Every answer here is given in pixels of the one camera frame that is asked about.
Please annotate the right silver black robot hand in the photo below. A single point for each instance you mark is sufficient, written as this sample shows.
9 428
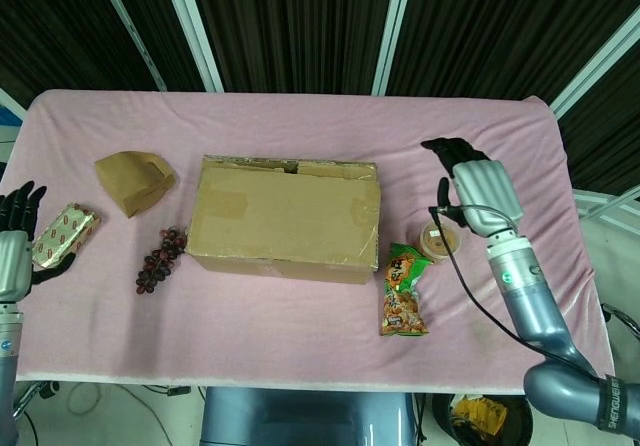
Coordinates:
485 191

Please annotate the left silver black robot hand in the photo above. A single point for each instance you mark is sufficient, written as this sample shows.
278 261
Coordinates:
15 261

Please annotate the large brown cardboard box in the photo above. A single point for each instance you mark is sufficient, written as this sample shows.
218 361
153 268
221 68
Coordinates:
280 216

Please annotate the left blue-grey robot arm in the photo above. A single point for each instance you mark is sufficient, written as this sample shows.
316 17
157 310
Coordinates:
9 346

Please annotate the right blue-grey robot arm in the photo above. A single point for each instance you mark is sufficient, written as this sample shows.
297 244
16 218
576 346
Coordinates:
535 306

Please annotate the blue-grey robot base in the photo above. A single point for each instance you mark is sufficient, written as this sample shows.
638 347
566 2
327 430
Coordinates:
300 416

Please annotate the small brown paper box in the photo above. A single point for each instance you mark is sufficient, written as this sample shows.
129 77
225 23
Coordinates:
127 183

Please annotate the gold packet with red print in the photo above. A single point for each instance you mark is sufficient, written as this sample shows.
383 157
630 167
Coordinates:
65 231

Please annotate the round clear tub brown contents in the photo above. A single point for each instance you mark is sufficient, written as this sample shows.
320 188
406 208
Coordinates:
432 241

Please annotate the green orange snack bag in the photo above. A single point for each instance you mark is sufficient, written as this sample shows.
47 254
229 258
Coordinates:
402 291

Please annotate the chrome chair leg with wheel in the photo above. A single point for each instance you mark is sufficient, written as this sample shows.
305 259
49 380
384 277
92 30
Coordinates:
30 398

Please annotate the dark red grape bunch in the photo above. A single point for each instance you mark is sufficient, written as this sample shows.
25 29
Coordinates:
157 261

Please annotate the black power adapter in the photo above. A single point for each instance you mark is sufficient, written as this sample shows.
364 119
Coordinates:
178 391

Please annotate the yellow bag in bin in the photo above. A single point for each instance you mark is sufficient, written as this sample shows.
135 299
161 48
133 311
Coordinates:
480 413

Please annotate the black waste bin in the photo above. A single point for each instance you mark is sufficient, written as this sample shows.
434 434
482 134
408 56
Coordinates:
445 416

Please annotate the pink tablecloth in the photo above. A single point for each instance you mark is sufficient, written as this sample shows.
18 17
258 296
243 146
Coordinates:
300 336

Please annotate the white aluminium frame post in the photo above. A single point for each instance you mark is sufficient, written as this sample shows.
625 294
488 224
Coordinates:
395 26
600 61
192 26

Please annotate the thin grey metal rail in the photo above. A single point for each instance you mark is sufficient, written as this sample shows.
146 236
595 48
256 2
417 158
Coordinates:
130 28

